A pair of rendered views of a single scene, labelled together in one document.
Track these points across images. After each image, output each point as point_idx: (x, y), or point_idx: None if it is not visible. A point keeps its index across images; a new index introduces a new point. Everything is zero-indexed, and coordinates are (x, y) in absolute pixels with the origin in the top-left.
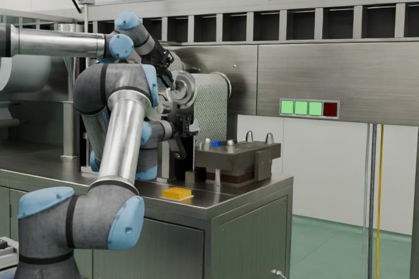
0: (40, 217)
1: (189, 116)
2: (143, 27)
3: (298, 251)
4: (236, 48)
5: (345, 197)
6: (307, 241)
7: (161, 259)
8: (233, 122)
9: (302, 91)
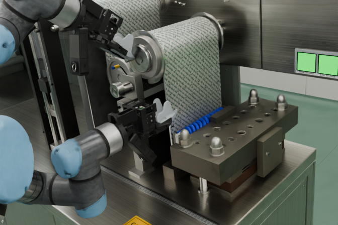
0: None
1: (152, 106)
2: None
3: (323, 144)
4: None
5: None
6: (332, 130)
7: None
8: (232, 75)
9: (331, 39)
